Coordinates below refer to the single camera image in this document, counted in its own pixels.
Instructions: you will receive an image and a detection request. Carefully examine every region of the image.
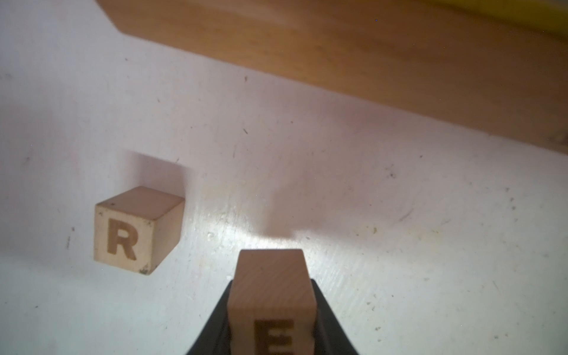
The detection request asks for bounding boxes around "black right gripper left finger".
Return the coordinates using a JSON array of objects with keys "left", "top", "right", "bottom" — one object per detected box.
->
[{"left": 186, "top": 281, "right": 232, "bottom": 355}]

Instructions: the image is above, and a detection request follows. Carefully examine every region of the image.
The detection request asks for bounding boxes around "wooden block letter R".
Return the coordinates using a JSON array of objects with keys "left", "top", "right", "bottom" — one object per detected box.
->
[{"left": 94, "top": 186, "right": 186, "bottom": 275}]

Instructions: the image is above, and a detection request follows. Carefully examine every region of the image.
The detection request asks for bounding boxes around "whiteboard with RED text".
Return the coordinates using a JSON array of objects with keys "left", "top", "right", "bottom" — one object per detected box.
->
[{"left": 435, "top": 0, "right": 567, "bottom": 38}]

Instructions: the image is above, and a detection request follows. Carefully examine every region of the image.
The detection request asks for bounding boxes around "wooden whiteboard stand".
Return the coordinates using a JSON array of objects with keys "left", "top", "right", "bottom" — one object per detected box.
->
[{"left": 100, "top": 1, "right": 567, "bottom": 153}]

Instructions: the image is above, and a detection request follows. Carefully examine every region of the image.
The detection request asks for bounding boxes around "wooden block letter E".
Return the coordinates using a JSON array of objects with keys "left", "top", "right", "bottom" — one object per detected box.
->
[{"left": 227, "top": 249, "right": 317, "bottom": 355}]

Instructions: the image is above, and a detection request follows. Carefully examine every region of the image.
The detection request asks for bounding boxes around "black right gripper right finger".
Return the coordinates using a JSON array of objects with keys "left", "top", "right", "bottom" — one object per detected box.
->
[{"left": 311, "top": 279, "right": 359, "bottom": 355}]

